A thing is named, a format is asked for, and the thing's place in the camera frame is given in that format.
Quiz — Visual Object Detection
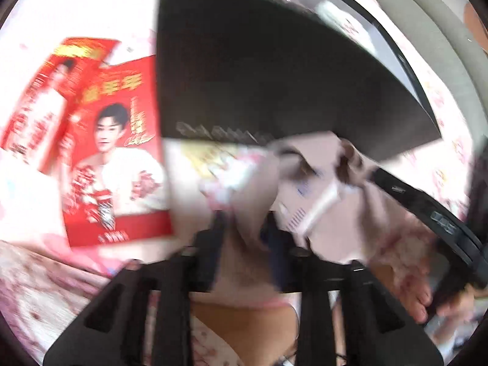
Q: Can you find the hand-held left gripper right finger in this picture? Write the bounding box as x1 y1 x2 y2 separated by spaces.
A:
262 217 446 366

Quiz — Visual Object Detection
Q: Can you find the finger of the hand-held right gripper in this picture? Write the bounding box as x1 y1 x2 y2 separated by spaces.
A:
368 166 405 204

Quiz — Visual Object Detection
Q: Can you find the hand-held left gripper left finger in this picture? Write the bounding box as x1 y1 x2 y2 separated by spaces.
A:
43 210 230 366

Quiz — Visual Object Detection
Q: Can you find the black storage box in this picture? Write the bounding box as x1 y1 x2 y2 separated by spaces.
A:
156 0 443 161

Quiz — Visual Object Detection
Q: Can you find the person's right hand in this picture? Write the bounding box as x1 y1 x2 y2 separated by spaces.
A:
435 285 479 319

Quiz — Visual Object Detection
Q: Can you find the person's bare foot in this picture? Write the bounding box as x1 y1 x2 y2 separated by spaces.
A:
375 232 435 323

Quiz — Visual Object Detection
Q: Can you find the red printed carton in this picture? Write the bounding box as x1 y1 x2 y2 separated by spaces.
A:
0 37 120 174
60 55 175 248

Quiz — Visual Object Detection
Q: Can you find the grey sofa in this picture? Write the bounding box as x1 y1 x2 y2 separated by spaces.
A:
360 0 481 124

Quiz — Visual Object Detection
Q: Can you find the pink cartoon printed blanket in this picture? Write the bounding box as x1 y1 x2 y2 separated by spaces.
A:
0 0 479 351

